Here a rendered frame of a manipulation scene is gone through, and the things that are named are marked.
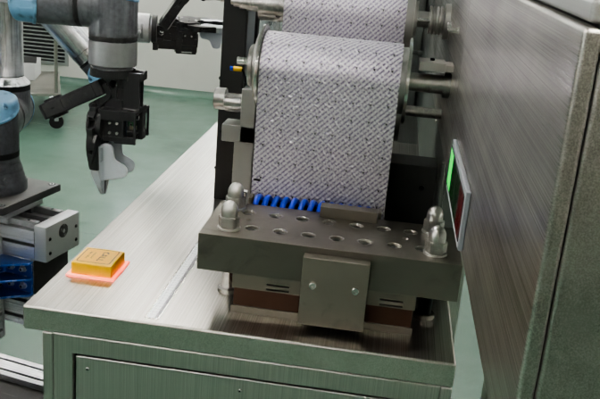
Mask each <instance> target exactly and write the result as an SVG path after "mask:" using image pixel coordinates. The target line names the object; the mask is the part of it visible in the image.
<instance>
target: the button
mask: <svg viewBox="0 0 600 399"><path fill-rule="evenodd" d="M124 263H125V253H124V252H122V251H114V250H107V249H100V248H94V247H87V248H86V249H84V250H83V251H82V252H81V253H80V254H79V255H78V256H77V257H76V258H75V259H74V260H73V261H72V262H71V273H74V274H80V275H88V276H95V277H101V278H112V277H113V276H114V274H115V273H116V272H117V271H118V270H119V269H120V268H121V266H122V265H123V264H124Z"/></svg>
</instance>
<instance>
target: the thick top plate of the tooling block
mask: <svg viewBox="0 0 600 399"><path fill-rule="evenodd" d="M224 203H225V201H221V202H220V203H219V205H218V206H217V208H216V209H215V210H214V212H213V213H212V215H211V216H210V218H209V219H208V221H207V222H206V223H205V224H204V226H203V227H202V228H201V230H200V231H199V233H198V247H197V265H196V268H197V269H202V270H215V271H222V272H229V273H236V274H243V275H250V276H257V277H264V278H277V279H285V280H291V281H298V282H301V278H302V268H303V258H304V253H310V254H324V255H331V256H338V257H346V258H353V259H360V260H367V261H371V268H370V276H369V284H368V291H374V292H381V293H389V294H395V295H409V296H416V297H422V298H429V299H437V300H444V301H450V302H457V301H458V295H459V289H460V284H461V277H462V271H463V262H462V257H461V251H458V250H457V246H456V242H455V236H454V229H453V228H445V227H444V229H445V231H446V242H447V243H448V244H447V249H446V252H447V257H445V258H433V257H429V256H427V255H426V254H424V253H423V249H424V247H425V240H426V239H427V238H429V235H428V234H425V233H423V232H422V231H421V229H422V228H423V225H422V224H415V223H408V222H400V221H392V220H378V219H377V223H370V222H363V221H356V220H341V219H334V218H327V217H320V213H319V212H311V211H304V210H297V209H288V208H281V207H274V206H266V205H259V204H246V209H245V210H244V211H241V212H238V216H239V217H240V225H239V226H240V230H239V231H236V232H224V231H220V230H218V229H217V225H218V224H219V214H221V207H222V206H223V204H224Z"/></svg>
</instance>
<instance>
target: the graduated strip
mask: <svg viewBox="0 0 600 399"><path fill-rule="evenodd" d="M197 247H198V241H197V242H196V244H195V246H194V247H193V249H192V250H191V251H190V253H189V254H188V256H187V258H186V259H185V261H184V262H183V263H182V264H181V265H180V267H179V269H178V270H177V271H176V273H175V274H174V276H173V277H172V279H171V281H170V282H169V283H168V285H167V286H166V288H165V289H164V290H163V291H162V293H161V294H160V296H159V297H158V299H157V300H156V301H155V303H154V305H153V306H152V308H151V309H150V311H149V312H148V313H147V315H146V316H145V318H148V319H156V320H159V319H160V317H161V315H162V314H163V312H164V310H165V309H166V307H167V306H168V304H169V303H170V301H171V299H172V298H173V296H175V294H176V293H177V291H178V289H179V287H180V286H181V284H182V283H183V281H184V280H185V278H186V277H187V275H188V273H189V272H190V271H191V270H192V268H193V267H194V265H195V264H196V261H197Z"/></svg>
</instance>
